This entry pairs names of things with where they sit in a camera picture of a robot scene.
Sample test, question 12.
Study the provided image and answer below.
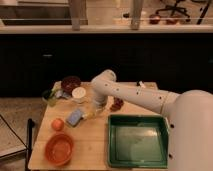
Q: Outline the orange-red bowl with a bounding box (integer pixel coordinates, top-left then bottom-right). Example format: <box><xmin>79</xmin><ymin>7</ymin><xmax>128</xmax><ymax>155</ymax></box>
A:
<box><xmin>44</xmin><ymin>133</ymin><xmax>74</xmax><ymax>166</ymax></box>

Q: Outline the green plastic tray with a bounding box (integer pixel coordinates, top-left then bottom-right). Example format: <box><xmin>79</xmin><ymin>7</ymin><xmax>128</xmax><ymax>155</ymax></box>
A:
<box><xmin>107</xmin><ymin>115</ymin><xmax>168</xmax><ymax>169</ymax></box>

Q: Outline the blue sponge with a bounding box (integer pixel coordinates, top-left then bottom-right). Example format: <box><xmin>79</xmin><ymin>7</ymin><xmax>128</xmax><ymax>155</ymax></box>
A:
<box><xmin>66</xmin><ymin>108</ymin><xmax>84</xmax><ymax>127</ymax></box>

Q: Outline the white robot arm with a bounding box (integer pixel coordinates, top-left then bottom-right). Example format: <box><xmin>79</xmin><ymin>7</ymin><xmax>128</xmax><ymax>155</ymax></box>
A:
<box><xmin>91</xmin><ymin>70</ymin><xmax>213</xmax><ymax>171</ymax></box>

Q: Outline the orange fruit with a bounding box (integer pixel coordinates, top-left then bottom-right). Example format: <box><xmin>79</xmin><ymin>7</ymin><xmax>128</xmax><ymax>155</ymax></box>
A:
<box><xmin>51</xmin><ymin>118</ymin><xmax>64</xmax><ymax>131</ymax></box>

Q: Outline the black stand left of table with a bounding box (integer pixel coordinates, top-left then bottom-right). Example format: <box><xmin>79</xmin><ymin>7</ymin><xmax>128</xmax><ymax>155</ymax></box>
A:
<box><xmin>25</xmin><ymin>118</ymin><xmax>35</xmax><ymax>171</ymax></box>

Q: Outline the white cup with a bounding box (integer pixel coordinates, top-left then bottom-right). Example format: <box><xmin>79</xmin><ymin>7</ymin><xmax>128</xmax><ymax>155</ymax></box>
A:
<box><xmin>72</xmin><ymin>87</ymin><xmax>86</xmax><ymax>103</ymax></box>

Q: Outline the black office chair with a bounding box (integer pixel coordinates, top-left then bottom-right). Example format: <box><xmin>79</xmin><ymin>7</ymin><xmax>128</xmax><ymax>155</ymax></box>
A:
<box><xmin>155</xmin><ymin>0</ymin><xmax>190</xmax><ymax>17</ymax></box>

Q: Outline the dark red grape bunch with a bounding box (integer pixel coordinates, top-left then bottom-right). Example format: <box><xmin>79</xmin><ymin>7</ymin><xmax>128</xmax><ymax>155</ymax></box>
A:
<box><xmin>110</xmin><ymin>98</ymin><xmax>124</xmax><ymax>112</ymax></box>

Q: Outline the yellow banana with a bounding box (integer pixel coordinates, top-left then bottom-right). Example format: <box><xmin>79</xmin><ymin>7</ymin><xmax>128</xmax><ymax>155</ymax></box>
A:
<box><xmin>85</xmin><ymin>108</ymin><xmax>99</xmax><ymax>119</ymax></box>

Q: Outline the dark red bowl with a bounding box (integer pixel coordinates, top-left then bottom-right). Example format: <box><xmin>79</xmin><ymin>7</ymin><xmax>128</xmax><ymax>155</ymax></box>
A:
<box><xmin>61</xmin><ymin>76</ymin><xmax>81</xmax><ymax>94</ymax></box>

